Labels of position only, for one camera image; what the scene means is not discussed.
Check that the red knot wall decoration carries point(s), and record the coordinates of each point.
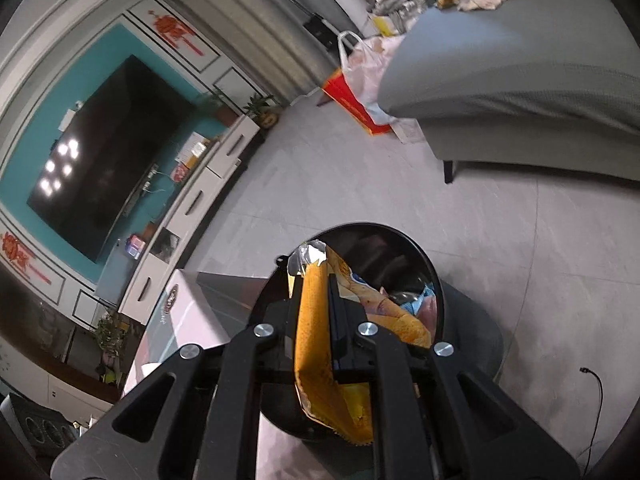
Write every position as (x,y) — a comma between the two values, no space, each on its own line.
(172,30)
(15,255)

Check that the potted plant in patterned pot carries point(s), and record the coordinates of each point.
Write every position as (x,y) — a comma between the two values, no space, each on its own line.
(262,110)

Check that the cardboard box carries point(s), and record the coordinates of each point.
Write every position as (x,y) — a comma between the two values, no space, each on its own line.
(409,132)

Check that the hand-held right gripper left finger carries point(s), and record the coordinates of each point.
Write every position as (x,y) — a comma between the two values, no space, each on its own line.
(280,320)

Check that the grey sofa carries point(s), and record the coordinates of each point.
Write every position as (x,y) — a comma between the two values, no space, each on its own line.
(525,75)

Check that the white desk calendar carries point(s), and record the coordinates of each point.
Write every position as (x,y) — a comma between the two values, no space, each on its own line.
(192,150)

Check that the grey and white clothes pile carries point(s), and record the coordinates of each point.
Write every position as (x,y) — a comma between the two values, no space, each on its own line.
(397,2)

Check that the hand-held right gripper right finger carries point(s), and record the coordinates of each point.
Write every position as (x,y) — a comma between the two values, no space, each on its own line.
(342,330)

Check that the blue box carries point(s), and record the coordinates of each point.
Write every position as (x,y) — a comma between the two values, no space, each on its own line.
(135,247)

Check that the glass fish tank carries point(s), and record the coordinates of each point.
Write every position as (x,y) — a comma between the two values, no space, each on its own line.
(115,275)

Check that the white plastic bag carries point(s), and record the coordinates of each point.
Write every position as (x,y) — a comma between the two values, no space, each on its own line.
(367,75)

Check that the black floor lamp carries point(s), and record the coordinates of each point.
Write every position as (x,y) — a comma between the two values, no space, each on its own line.
(300,5)

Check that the black round trash bin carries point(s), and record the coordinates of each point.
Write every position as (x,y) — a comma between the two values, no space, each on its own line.
(385,255)

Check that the orange snack bag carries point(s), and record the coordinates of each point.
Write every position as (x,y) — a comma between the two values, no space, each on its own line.
(312,335)

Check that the potted plant in brown pot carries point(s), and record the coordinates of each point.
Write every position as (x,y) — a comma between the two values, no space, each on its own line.
(215,105)

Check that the red shopping bag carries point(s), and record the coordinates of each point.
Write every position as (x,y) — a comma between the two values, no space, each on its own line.
(350,102)

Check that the large black television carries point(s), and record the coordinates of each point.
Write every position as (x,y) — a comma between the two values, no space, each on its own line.
(115,160)

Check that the blue quilted cloth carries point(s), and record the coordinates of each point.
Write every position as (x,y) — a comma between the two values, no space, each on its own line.
(430,295)

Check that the pink box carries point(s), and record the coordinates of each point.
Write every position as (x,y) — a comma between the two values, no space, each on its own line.
(178,174)

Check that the white television cabinet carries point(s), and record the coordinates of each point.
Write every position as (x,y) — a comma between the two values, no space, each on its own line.
(195,200)

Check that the large leafy potted plant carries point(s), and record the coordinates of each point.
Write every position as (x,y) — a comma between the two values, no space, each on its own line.
(110,345)

